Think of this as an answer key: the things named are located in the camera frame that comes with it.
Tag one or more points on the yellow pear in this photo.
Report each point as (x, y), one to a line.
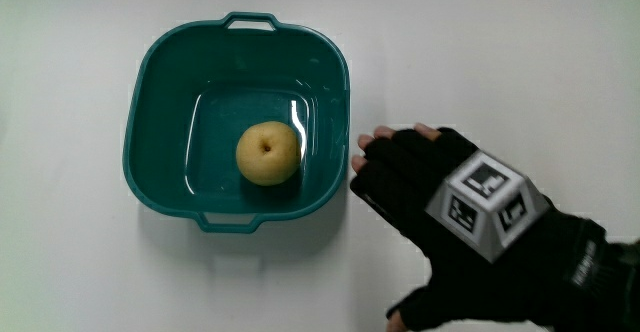
(268, 153)

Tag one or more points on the teal plastic basin plate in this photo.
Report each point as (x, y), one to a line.
(165, 122)

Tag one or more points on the person's right hand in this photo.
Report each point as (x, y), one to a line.
(525, 282)

